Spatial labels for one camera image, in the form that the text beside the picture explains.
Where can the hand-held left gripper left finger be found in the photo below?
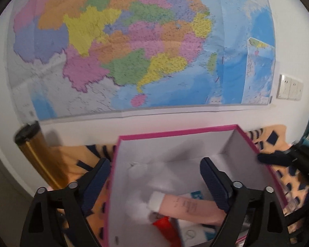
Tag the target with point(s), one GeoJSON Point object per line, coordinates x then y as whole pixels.
{"type": "Point", "coordinates": [95, 185]}

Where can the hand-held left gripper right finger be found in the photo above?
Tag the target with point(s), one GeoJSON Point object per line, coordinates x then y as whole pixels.
{"type": "Point", "coordinates": [215, 185]}

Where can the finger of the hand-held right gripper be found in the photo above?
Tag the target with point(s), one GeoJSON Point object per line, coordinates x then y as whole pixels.
{"type": "Point", "coordinates": [273, 158]}

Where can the pink tube white cap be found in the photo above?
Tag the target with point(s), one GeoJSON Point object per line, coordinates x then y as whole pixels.
{"type": "Point", "coordinates": [185, 205]}

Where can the pink cardboard box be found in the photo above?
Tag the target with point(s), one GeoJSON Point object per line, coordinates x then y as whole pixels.
{"type": "Point", "coordinates": [134, 154]}

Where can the white teal medicine box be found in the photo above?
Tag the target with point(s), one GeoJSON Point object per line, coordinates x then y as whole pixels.
{"type": "Point", "coordinates": [195, 232]}

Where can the white tube red cap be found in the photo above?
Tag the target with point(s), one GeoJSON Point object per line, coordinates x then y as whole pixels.
{"type": "Point", "coordinates": [167, 230]}

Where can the orange patterned blanket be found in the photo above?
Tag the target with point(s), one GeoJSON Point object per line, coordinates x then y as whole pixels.
{"type": "Point", "coordinates": [293, 193]}

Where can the gold tumbler black lid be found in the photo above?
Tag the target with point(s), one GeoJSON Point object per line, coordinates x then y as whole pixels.
{"type": "Point", "coordinates": [40, 157]}

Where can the white wall socket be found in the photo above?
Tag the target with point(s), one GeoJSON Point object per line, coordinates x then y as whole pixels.
{"type": "Point", "coordinates": [294, 89]}
{"type": "Point", "coordinates": [284, 87]}

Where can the colourful wall map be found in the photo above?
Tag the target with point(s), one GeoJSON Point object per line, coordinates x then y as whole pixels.
{"type": "Point", "coordinates": [144, 43]}

